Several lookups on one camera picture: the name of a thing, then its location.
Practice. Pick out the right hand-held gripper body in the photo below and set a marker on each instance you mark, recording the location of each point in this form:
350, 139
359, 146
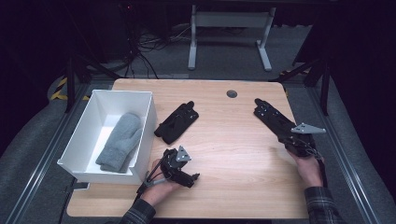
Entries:
303, 143

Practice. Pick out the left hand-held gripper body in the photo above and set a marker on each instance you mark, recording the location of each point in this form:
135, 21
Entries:
172, 168

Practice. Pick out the black glove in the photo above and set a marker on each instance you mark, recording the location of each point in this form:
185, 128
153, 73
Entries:
269, 115
176, 124

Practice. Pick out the plain grey mitten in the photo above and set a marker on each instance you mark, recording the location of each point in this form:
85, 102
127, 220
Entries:
123, 137

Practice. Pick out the white box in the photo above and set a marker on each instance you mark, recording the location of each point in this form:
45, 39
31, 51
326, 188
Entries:
87, 124

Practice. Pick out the person's left hand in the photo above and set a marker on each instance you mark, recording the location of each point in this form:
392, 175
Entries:
158, 186

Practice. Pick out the person's right hand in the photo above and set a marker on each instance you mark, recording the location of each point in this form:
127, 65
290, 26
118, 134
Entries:
311, 171

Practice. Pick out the black metal stand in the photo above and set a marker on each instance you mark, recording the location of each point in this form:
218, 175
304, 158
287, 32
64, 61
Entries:
325, 87
71, 81

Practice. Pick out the yellow black hazard tape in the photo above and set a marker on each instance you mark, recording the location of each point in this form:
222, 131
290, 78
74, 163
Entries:
59, 91
286, 73

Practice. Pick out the aluminium floor rail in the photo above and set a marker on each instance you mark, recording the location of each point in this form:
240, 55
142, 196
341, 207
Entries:
46, 155
342, 155

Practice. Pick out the grey table bracket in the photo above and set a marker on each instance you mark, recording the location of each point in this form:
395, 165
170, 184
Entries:
81, 185

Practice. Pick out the white metal desk frame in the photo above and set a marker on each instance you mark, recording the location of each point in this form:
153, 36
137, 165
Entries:
232, 19

